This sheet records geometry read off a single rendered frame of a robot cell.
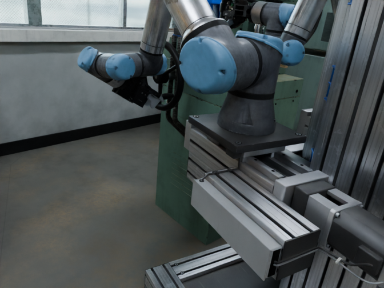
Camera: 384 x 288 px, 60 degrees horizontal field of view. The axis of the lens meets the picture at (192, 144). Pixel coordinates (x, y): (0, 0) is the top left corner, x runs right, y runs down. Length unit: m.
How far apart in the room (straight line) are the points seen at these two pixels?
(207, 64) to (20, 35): 1.91
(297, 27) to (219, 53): 0.44
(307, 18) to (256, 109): 0.36
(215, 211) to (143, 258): 0.97
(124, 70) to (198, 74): 0.36
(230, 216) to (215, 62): 0.30
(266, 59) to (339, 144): 0.26
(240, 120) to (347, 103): 0.24
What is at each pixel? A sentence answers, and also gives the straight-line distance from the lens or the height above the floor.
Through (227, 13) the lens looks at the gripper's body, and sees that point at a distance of 1.30.
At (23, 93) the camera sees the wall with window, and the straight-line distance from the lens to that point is 2.61.
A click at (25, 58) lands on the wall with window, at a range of 2.57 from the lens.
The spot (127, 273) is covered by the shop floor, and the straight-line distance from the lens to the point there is 1.58.
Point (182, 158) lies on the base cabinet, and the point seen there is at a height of 0.39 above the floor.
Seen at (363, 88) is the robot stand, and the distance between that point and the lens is 0.82.
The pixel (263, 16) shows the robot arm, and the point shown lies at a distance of 1.21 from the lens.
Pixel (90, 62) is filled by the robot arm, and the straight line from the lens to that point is 1.09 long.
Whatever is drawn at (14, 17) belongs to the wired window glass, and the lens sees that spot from 2.60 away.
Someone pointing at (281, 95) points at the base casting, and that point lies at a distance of 1.71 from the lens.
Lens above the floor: 1.10
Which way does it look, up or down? 22 degrees down
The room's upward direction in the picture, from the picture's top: 6 degrees clockwise
